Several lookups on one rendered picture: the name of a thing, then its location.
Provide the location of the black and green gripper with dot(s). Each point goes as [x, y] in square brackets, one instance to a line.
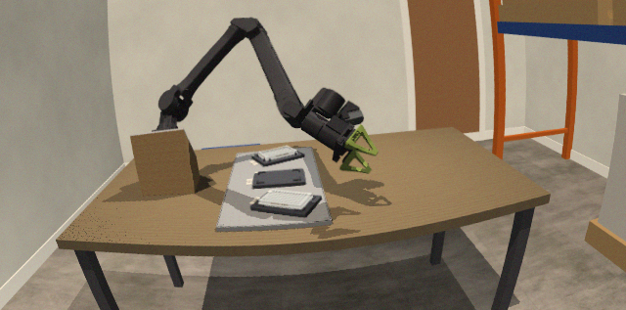
[341, 143]

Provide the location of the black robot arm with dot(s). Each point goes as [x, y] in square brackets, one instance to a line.
[310, 118]

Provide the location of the white well plate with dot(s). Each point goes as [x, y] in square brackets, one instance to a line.
[277, 153]
[286, 199]

